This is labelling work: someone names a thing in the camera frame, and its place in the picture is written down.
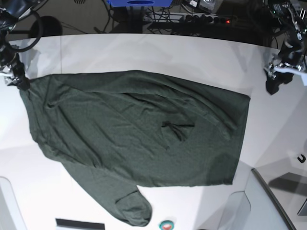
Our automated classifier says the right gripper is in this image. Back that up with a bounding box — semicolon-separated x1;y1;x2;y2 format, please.
0;51;30;91

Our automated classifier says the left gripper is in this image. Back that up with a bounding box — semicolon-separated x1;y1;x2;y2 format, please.
265;49;306;95

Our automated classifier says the dark green t-shirt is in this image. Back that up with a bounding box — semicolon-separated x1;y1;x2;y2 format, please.
20;70;250;227

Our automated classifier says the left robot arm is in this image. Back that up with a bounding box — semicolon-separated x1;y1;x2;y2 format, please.
263;0;307;95

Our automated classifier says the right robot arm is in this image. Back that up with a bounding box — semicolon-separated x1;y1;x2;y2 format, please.
0;0;43;91

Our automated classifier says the small black hook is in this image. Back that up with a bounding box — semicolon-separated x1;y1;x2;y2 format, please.
297;154;306;163

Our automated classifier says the grey power strip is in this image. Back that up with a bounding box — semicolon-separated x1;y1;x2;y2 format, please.
179;14;233;25

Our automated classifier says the blue box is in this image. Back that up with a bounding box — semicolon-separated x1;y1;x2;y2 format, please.
107;0;172;7

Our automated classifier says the grey monitor edge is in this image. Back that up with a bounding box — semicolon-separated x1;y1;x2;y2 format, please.
253;168;307;230

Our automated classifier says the red green emergency button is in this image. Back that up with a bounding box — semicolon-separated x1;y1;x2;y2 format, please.
159;220;175;230

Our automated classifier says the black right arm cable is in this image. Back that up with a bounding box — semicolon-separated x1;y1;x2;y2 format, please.
4;11;44;53

